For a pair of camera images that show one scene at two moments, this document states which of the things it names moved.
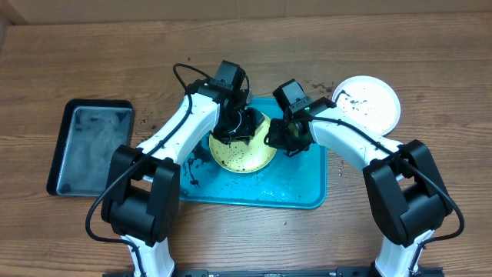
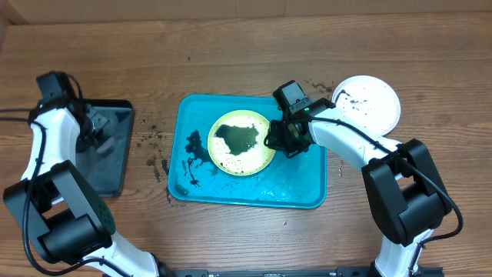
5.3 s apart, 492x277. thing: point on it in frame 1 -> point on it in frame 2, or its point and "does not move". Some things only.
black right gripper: x=277 y=141 does not move
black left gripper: x=245 y=131 -> x=84 y=145
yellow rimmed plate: x=242 y=158 does not move
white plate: x=369 y=101 does not move
